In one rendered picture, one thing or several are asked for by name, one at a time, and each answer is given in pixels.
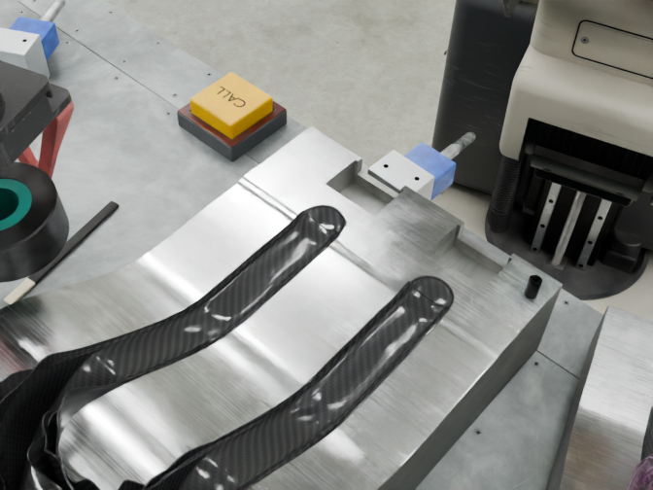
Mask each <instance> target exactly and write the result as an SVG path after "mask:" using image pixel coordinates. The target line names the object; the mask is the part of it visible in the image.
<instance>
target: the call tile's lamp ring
mask: <svg viewBox="0 0 653 490"><path fill-rule="evenodd" d="M272 103H273V107H274V108H275V109H276V110H275V111H273V112H272V113H270V114H269V115H267V116H266V117H265V118H263V119H262V120H260V121H259V122H257V123H256V124H254V125H253V126H251V127H250V128H248V129H247V130H245V131H244V132H243V133H241V134H240V135H238V136H237V137H235V138H234V139H233V140H230V139H229V138H227V137H226V136H224V135H223V134H221V133H220V132H218V131H217V130H216V129H215V128H213V127H212V126H210V125H209V124H207V123H206V122H204V121H202V120H201V119H199V118H198V117H196V116H195V115H193V114H192V113H190V112H189V111H188V110H189V109H190V103H189V104H187V105H186V106H184V107H183V108H181V109H180V110H178V112H179V113H181V114H182V115H184V116H185V117H186V118H188V119H189V120H191V121H192V122H194V123H196V124H197V125H199V126H200V127H202V128H203V129H205V130H206V131H208V132H209V133H211V134H212V135H214V136H215V137H217V138H218V139H220V140H221V141H223V142H224V143H226V145H227V146H229V147H230V148H232V147H234V146H235V145H237V144H238V143H239V142H241V141H242V140H244V139H245V138H246V137H248V136H249V135H251V134H252V133H254V132H255V131H256V130H258V129H259V128H261V127H262V126H264V125H265V124H266V123H268V122H270V121H271V120H272V119H274V118H275V117H277V116H278V115H280V114H281V113H282V112H284V111H285V110H286V108H284V107H283V106H281V105H279V104H278V103H276V102H275V101H273V100H272Z"/></svg>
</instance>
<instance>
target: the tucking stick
mask: <svg viewBox="0 0 653 490"><path fill-rule="evenodd" d="M117 208H119V205H118V204H117V203H115V202H114V201H110V202H109V203H108V204H107V205H106V206H105V207H104V208H103V209H101V210H100V211H99V212H98V213H97V214H96V215H95V216H94V217H93V218H92V219H91V220H89V221H88V222H87V223H86V224H85V225H84V226H83V227H82V228H81V229H80V230H79V231H77V232H76V233H75V234H74V235H73V236H72V237H71V238H70V239H69V240H68V241H67V242H66V243H65V245H64V247H63V249H62V250H61V252H60V253H59V254H58V256H57V257H56V258H55V259H54V260H53V261H52V262H51V263H49V264H48V265H47V266H46V267H44V268H43V269H41V270H40V271H38V272H36V273H34V274H32V275H30V276H28V277H27V278H26V279H25V280H24V281H23V282H22V283H21V284H20V285H19V286H17V287H16V288H15V289H14V290H13V291H12V292H11V293H10V294H9V295H8V296H7V297H5V298H4V301H5V302H6V303H8V304H12V303H14V302H17V301H19V300H20V299H21V298H22V297H23V296H24V295H25V294H26V293H28V292H29V291H30V290H31V289H32V288H33V287H34V286H35V285H36V284H37V283H38V282H39V281H40V280H41V279H42V278H43V277H44V276H46V275H47V274H48V273H49V272H50V271H51V270H52V269H53V268H54V267H55V266H56V265H57V264H58V263H60V262H61V261H62V260H63V259H64V258H65V257H66V256H67V255H68V254H69V253H70V252H71V251H72V250H73V249H75V248H76V247H77V246H78V245H79V244H80V243H81V242H82V241H83V240H84V239H85V238H86V237H87V236H88V235H90V234H91V233H92V232H93V231H94V230H95V229H96V228H97V227H98V226H99V225H100V224H101V223H102V222H104V221H105V220H106V219H107V218H108V217H109V216H110V215H111V214H112V213H113V212H114V211H115V210H116V209H117Z"/></svg>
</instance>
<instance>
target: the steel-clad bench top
mask: <svg viewBox="0 0 653 490"><path fill-rule="evenodd" d="M53 1H54V0H0V28H6V29H9V28H10V27H11V26H12V24H13V23H14V22H15V21H16V19H17V18H18V17H23V18H34V19H40V18H41V17H42V15H43V14H44V13H45V11H46V10H47V9H48V8H49V6H50V5H51V4H52V2H53ZM53 22H54V23H55V27H56V31H57V35H58V39H59V45H58V46H57V47H56V49H55V50H54V52H53V53H52V55H51V56H50V58H49V59H48V61H47V64H48V68H49V72H50V76H49V82H50V84H53V85H56V86H59V87H62V88H67V89H68V90H69V92H70V95H71V98H72V101H73V104H74V110H73V113H72V116H71V118H70V121H69V123H68V126H67V129H66V132H65V135H64V137H63V140H62V143H61V146H60V149H59V152H58V155H57V159H56V163H55V167H54V171H53V174H52V181H53V182H54V185H55V187H56V190H57V192H58V194H59V197H60V199H61V202H62V204H63V207H64V209H65V212H66V214H67V217H68V220H69V234H68V238H67V241H68V240H69V239H70V238H71V237H72V236H73V235H74V234H75V233H76V232H77V231H79V230H80V229H81V228H82V227H83V226H84V225H85V224H86V223H87V222H88V221H89V220H91V219H92V218H93V217H94V216H95V215H96V214H97V213H98V212H99V211H100V210H101V209H103V208H104V207H105V206H106V205H107V204H108V203H109V202H110V201H114V202H115V203H117V204H118V205H119V208H117V209H116V210H115V211H114V212H113V213H112V214H111V215H110V216H109V217H108V218H107V219H106V220H105V221H104V222H102V223H101V224H100V225H99V226H98V227H97V228H96V229H95V230H94V231H93V232H92V233H91V234H90V235H88V236H87V237H86V238H85V239H84V240H83V241H82V242H81V243H80V244H79V245H78V246H77V247H76V248H75V249H73V250H72V251H71V252H70V253H69V254H68V255H67V256H66V257H65V258H64V259H63V260H62V261H61V262H59V263H58V264H57V265H56V266H55V267H54V268H53V269H52V270H51V271H50V272H49V273H48V274H47V275H46V276H44V277H43V278H42V279H41V280H40V281H39V282H38V283H37V284H36V285H35V286H34V287H33V288H32V289H31V290H30V291H29V292H28V293H26V294H25V295H24V296H23V297H22V298H21V299H20V300H22V299H24V298H29V297H32V296H35V295H38V294H41V293H44V292H47V291H51V290H54V289H58V288H61V287H65V286H68V285H72V284H75V283H79V282H82V281H85V280H88V279H91V278H95V277H98V276H101V275H104V274H107V273H109V272H112V271H114V270H117V269H119V268H122V267H124V266H126V265H128V264H130V263H133V262H135V261H136V260H138V259H140V258H141V257H143V256H144V255H146V254H147V253H149V252H150V251H151V250H152V249H153V248H154V247H156V246H157V245H158V244H160V243H161V242H162V241H164V240H165V239H166V238H167V237H169V236H170V235H171V234H173V233H174V232H175V231H176V230H178V229H179V228H180V227H182V226H183V225H184V224H185V223H187V222H188V221H189V220H191V219H192V218H193V217H194V216H196V215H197V214H198V213H199V212H201V211H202V210H203V209H204V208H206V207H207V206H208V205H209V204H211V203H212V202H213V201H214V200H216V199H217V198H218V197H220V196H221V195H222V194H223V193H225V192H226V191H228V190H229V189H230V188H232V187H233V186H234V185H236V184H237V183H238V182H239V181H240V179H241V178H242V177H243V176H244V175H246V174H247V173H248V172H250V171H251V170H252V169H254V168H255V167H256V166H258V165H259V164H261V163H262V162H263V161H265V160H266V159H267V158H269V157H270V156H272V155H273V154H275V153H276V152H277V151H279V150H280V149H281V148H283V147H284V146H285V145H287V144H288V143H290V142H291V141H292V140H293V139H294V138H295V137H297V136H298V135H299V134H301V133H302V132H303V131H305V130H306V129H308V128H307V127H305V126H304V125H302V124H300V123H299V122H297V121H295V120H294V119H292V118H290V117H289V116H287V124H285V125H284V126H282V127H281V128H280V129H278V130H277V131H275V132H274V133H273V134H271V135H270V136H268V137H267V138H266V139H264V140H263V141H261V142H260V143H259V144H257V145H256V146H254V147H253V148H252V149H251V150H250V151H248V152H247V153H246V154H244V155H243V156H241V157H240V158H238V159H237V160H236V161H234V162H232V161H230V160H229V159H227V158H226V157H224V156H222V155H221V154H219V153H218V152H216V151H215V150H214V149H212V148H211V147H209V146H208V145H206V144H205V143H203V142H202V141H200V140H199V139H197V138H196V137H195V136H193V135H192V134H190V133H189V132H187V131H186V130H184V129H183V128H181V127H180V126H179V123H178V116H177V112H178V110H180V109H181V108H183V107H184V106H186V105H187V104H189V103H190V101H189V100H190V98H191V97H193V96H195V95H196V94H198V93H199V92H200V91H202V90H203V89H205V88H207V87H208V86H210V85H211V84H213V83H214V82H216V81H217V80H219V79H221V78H222V77H224V75H223V74H221V73H219V72H218V71H216V70H215V69H213V68H211V67H210V66H208V65H207V64H205V63H203V62H202V61H200V60H199V59H197V58H196V57H194V56H192V55H191V54H189V53H188V52H185V51H184V50H182V49H181V48H179V47H178V46H176V45H174V44H173V43H171V42H170V41H168V40H166V39H165V38H163V37H162V36H160V35H158V34H157V33H155V32H154V31H152V30H151V29H150V28H148V27H147V26H145V25H144V24H142V23H140V22H139V21H137V20H136V19H134V18H132V17H130V16H129V15H127V14H126V13H124V12H122V11H121V10H119V9H118V8H116V7H114V6H113V5H111V4H110V3H108V2H107V1H105V0H65V6H64V7H63V8H62V10H61V11H60V12H59V14H58V15H57V16H56V18H55V19H54V20H53ZM67 241H66V242H67ZM602 317H603V314H601V313H600V312H599V311H597V310H596V309H594V308H592V307H591V306H589V305H588V304H586V303H585V302H583V301H581V300H580V299H578V298H577V297H574V296H573V295H571V294H570V293H568V292H566V291H565V290H563V289H561V290H560V293H559V295H558V298H557V301H556V303H555V306H554V308H553V311H552V313H551V316H550V319H549V321H548V324H547V326H546V329H545V331H544V334H543V337H542V339H541V341H540V343H539V346H538V348H537V350H536V351H535V352H534V353H533V355H532V356H531V357H530V358H529V359H528V360H527V361H526V363H525V364H524V365H523V366H522V367H521V368H520V369H519V371H518V372H517V373H516V374H515V375H514V376H513V377H512V379H511V380H510V381H509V382H508V383H507V384H506V385H505V387H504V388H503V389H502V390H501V391H500V392H499V393H498V395H497V396H496V397H495V398H494V399H493V400H492V402H491V403H490V404H489V405H488V406H487V407H486V408H485V410H484V411H483V412H482V413H481V414H480V415H479V416H478V418H477V419H476V420H475V421H474V422H473V423H472V424H471V426H470V427H469V428H468V429H467V430H466V431H465V432H464V434H463V435H462V436H461V437H460V438H459V439H458V441H457V442H456V443H455V444H454V445H453V446H452V447H451V449H450V450H449V451H448V452H447V453H446V454H445V455H444V457H443V458H442V459H441V460H440V461H439V462H438V463H437V465H436V466H435V467H434V468H433V469H432V470H431V471H430V473H429V474H428V475H427V476H426V477H425V478H424V480H423V481H422V482H421V483H420V484H419V485H418V486H417V488H416V489H415V490H546V488H547V484H548V481H549V478H550V475H551V471H552V469H553V466H554V462H555V459H556V456H557V453H558V449H559V446H560V443H561V439H562V436H563V433H564V430H565V426H566V423H567V418H568V415H569V412H570V409H571V405H572V402H573V399H574V395H575V392H576V389H577V386H578V382H579V379H580V376H581V372H582V369H583V367H584V364H585V360H586V357H587V354H588V350H589V347H590V344H591V342H592V339H593V337H594V335H595V333H596V331H597V329H598V327H599V324H600V322H601V319H602Z"/></svg>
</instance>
